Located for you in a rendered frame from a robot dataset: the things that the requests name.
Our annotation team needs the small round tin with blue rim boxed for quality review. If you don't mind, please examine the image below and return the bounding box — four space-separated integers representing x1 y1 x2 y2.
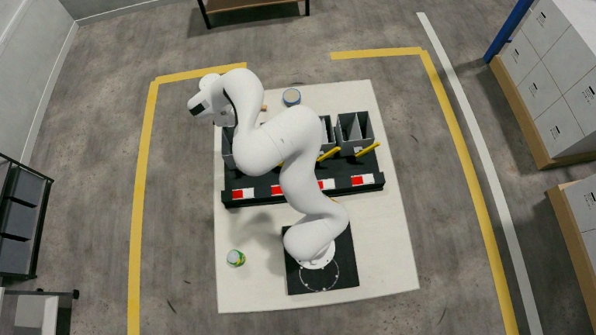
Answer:
282 88 301 107

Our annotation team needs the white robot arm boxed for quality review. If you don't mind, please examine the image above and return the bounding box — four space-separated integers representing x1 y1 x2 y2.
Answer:
187 68 349 269

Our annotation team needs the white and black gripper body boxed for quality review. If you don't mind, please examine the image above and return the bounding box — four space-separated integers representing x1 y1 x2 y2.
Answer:
212 106 235 127

